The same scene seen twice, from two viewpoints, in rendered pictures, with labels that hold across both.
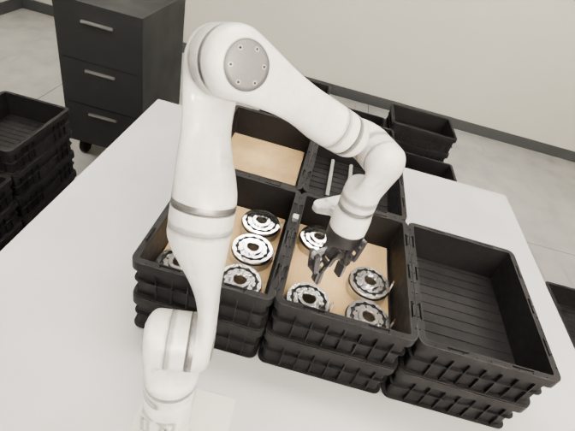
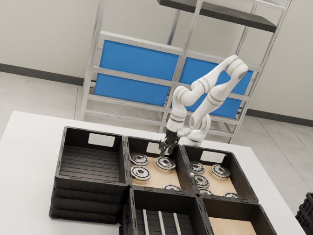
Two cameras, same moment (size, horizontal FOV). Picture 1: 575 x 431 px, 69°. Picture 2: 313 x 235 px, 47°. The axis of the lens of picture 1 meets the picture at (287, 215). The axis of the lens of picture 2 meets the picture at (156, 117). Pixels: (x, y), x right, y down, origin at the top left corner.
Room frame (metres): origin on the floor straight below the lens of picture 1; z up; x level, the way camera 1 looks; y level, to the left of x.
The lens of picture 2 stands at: (2.10, -0.60, 1.86)
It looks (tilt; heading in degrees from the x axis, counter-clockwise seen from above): 26 degrees down; 165
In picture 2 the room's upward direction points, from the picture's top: 17 degrees clockwise
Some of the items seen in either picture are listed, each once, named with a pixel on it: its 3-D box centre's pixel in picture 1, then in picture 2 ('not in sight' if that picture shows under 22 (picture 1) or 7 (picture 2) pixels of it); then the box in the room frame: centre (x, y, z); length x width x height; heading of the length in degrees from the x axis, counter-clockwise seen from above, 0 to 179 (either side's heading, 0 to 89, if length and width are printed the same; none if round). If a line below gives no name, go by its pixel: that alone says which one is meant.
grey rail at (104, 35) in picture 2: not in sight; (183, 52); (-1.19, 0.34, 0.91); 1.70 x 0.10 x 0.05; 91
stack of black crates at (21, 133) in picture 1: (16, 165); not in sight; (1.35, 1.19, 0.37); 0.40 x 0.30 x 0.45; 1
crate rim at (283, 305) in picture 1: (349, 258); (157, 164); (0.74, -0.17, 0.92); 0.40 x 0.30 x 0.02; 0
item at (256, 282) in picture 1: (239, 280); (195, 167); (0.63, 0.06, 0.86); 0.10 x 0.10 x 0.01
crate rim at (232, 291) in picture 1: (228, 223); (216, 172); (0.74, 0.13, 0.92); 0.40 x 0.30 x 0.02; 0
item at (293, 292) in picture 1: (308, 300); (166, 162); (0.63, -0.10, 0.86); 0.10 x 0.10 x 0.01
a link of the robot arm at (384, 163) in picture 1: (371, 176); (180, 103); (0.65, -0.13, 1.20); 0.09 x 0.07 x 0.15; 31
